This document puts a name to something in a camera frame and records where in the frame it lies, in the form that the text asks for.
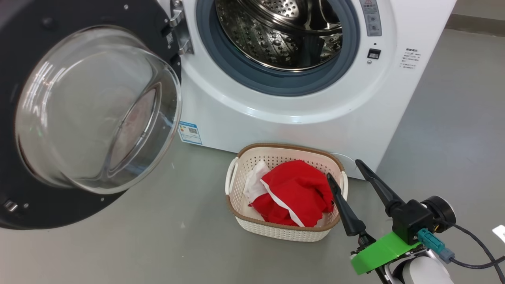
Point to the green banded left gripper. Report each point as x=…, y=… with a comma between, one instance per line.
x=375, y=256

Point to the red and white garment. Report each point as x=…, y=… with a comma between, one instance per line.
x=296, y=189

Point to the washing machine glass door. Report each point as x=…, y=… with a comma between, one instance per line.
x=79, y=118

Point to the cream laundry basket brown rim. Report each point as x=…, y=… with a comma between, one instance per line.
x=276, y=232

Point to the white washing machine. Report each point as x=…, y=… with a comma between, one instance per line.
x=276, y=126

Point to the black door lock socket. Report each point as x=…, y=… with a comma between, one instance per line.
x=373, y=53

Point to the stainless steel washing machine drum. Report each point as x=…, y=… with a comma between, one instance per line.
x=276, y=35

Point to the metal washer door hinge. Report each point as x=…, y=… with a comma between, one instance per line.
x=181, y=35

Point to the white flat floor object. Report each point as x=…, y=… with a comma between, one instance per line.
x=500, y=233

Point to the printed text label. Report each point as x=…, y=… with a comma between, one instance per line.
x=410, y=59

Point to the grey warning sticker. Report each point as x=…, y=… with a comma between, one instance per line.
x=371, y=19

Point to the blue energy label sticker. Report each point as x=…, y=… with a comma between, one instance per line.
x=190, y=133

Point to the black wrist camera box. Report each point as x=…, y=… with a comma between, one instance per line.
x=414, y=221

